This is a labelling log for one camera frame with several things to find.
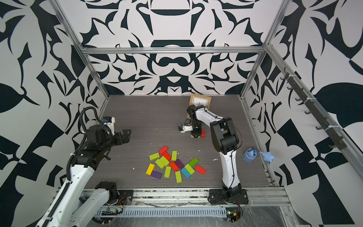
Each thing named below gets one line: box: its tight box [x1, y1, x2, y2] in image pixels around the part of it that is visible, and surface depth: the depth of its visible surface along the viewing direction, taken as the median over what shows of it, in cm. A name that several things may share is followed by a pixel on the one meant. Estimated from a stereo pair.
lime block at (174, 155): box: [171, 150, 178, 162], surface depth 89 cm
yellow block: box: [145, 163, 156, 176], surface depth 85 cm
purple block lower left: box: [150, 170, 163, 180], surface depth 84 cm
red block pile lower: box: [169, 161, 180, 172], surface depth 86 cm
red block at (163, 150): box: [157, 145, 169, 155], surface depth 92 cm
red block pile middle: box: [162, 150, 172, 162], surface depth 89 cm
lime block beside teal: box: [184, 163, 195, 175], surface depth 85 cm
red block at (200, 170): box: [194, 165, 207, 175], surface depth 85 cm
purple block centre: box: [174, 158, 185, 170], surface depth 87 cm
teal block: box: [180, 167, 192, 179], surface depth 83 cm
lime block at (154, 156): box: [148, 152, 161, 161], surface depth 89 cm
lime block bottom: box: [175, 170, 182, 184], surface depth 82 cm
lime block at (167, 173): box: [164, 165, 172, 179], surface depth 83 cm
